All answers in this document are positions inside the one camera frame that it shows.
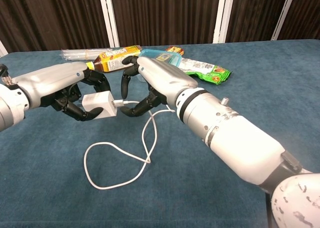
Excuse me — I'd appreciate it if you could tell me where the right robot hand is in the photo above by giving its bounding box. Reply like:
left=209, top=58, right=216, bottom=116
left=119, top=55, right=200, bottom=118

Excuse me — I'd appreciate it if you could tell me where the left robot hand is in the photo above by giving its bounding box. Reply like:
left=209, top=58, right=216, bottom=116
left=11, top=61, right=111, bottom=122

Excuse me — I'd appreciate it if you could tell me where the white charger block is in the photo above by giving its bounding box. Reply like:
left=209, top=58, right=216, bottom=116
left=81, top=91, right=118, bottom=120

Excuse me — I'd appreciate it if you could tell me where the white charging cable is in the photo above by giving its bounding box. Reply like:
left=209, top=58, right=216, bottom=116
left=83, top=99, right=176, bottom=191

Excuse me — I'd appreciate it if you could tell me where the clear container with blue rim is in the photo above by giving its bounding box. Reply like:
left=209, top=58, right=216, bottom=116
left=138, top=49, right=183, bottom=84

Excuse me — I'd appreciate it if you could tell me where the red and yellow box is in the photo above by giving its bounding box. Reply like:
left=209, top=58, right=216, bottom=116
left=165, top=45, right=185, bottom=57

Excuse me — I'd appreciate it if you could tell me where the clear plastic straw bundle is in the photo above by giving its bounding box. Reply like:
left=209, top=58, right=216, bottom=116
left=60, top=47, right=123, bottom=62

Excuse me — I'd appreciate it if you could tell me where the green snack bag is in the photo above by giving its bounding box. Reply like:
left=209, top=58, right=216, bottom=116
left=178, top=57, right=233, bottom=86

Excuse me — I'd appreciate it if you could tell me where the tea bottle with yellow cap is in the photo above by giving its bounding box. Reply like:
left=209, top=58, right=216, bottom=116
left=85, top=45, right=143, bottom=73

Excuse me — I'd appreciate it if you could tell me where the blue-grey table cloth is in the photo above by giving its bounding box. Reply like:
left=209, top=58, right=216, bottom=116
left=0, top=39, right=320, bottom=228

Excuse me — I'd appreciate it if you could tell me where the white partition frame post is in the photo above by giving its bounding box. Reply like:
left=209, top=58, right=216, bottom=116
left=97, top=0, right=121, bottom=49
left=270, top=0, right=298, bottom=41
left=0, top=40, right=9, bottom=59
left=212, top=0, right=236, bottom=44

